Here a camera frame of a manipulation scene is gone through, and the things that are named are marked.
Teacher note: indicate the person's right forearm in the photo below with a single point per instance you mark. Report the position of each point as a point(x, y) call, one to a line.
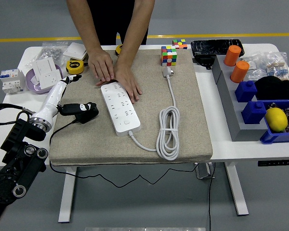
point(84, 26)

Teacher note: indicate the black table control panel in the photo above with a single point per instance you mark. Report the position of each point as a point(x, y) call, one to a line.
point(275, 162)

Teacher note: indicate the large Rubik's cube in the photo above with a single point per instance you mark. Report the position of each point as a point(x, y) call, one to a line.
point(168, 55)

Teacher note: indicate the yellow lemon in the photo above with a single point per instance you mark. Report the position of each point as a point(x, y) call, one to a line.
point(276, 119)

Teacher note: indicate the orange cylinder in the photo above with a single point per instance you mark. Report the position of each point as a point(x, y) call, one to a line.
point(232, 56)
point(239, 72)

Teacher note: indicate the blue plastic bin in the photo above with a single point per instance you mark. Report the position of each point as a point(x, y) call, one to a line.
point(274, 138)

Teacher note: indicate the metal box under table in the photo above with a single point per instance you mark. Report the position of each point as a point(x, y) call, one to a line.
point(203, 171)

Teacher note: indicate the grey stepped block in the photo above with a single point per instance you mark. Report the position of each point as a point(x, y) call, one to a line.
point(231, 108)

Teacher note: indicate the white blue circuit breaker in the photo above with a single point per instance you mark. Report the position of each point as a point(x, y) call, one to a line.
point(12, 81)

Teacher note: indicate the black plastic tray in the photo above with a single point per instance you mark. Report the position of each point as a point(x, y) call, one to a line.
point(212, 47)

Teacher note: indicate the black plug adapter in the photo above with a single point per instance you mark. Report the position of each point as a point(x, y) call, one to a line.
point(89, 116)

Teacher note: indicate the person's right hand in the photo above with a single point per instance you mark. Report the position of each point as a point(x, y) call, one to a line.
point(101, 65)

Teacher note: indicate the person's left forearm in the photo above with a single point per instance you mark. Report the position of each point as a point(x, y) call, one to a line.
point(135, 31)

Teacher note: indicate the purple bowl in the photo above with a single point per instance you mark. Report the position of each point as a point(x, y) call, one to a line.
point(43, 91)

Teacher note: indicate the grey-brown mat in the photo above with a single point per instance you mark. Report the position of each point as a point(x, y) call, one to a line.
point(147, 108)

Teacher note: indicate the white table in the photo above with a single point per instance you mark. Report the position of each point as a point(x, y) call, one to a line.
point(207, 96)

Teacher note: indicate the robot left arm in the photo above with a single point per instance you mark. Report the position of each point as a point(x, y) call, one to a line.
point(14, 168)

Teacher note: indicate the yellow tape measure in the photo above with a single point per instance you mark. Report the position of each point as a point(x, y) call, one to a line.
point(74, 67)
point(119, 49)

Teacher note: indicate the white socket panel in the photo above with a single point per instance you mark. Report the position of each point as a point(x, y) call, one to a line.
point(49, 80)

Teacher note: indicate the clear plastic bag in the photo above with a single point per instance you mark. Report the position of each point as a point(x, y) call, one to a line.
point(255, 69)

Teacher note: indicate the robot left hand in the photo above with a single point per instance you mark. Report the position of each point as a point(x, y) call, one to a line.
point(54, 96)

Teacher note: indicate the small white card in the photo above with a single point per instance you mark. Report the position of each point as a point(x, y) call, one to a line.
point(35, 82)

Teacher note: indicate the white power strip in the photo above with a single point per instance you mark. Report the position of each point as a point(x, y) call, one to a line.
point(121, 115)

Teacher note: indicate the small black device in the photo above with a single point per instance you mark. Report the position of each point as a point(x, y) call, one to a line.
point(203, 62)

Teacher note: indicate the white switch panel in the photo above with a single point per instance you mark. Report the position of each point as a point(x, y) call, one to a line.
point(45, 66)

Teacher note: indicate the clear bag of screws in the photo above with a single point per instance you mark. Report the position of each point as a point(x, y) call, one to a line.
point(50, 51)

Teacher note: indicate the small Rubik's cube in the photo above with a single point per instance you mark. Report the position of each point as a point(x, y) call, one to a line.
point(179, 44)

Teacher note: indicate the black cloth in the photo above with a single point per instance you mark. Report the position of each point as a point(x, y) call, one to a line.
point(274, 87)

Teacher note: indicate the clear bag of resistors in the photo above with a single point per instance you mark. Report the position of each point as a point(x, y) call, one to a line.
point(278, 67)

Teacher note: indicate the person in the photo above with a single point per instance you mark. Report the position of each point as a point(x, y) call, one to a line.
point(110, 19)

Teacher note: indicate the blue block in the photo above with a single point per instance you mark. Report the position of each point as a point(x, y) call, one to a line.
point(253, 113)
point(245, 92)

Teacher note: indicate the white wall switch plate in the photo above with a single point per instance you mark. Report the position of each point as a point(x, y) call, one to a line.
point(74, 50)

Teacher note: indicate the person's left hand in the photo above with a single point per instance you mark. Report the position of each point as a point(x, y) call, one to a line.
point(128, 81)

